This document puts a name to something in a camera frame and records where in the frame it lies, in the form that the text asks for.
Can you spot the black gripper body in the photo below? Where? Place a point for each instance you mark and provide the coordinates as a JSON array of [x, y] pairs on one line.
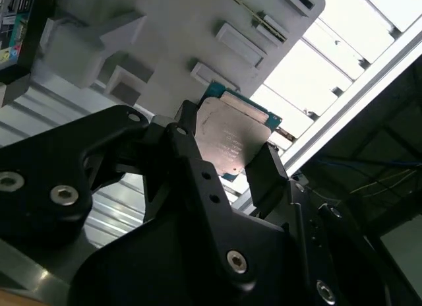
[[148, 269]]

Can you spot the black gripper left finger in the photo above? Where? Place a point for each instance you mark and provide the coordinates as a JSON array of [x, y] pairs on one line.
[[43, 174]]

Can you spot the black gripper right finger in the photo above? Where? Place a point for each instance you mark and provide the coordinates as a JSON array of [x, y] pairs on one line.
[[310, 240]]

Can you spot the silver CPU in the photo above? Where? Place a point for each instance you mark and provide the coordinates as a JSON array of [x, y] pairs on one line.
[[227, 134]]

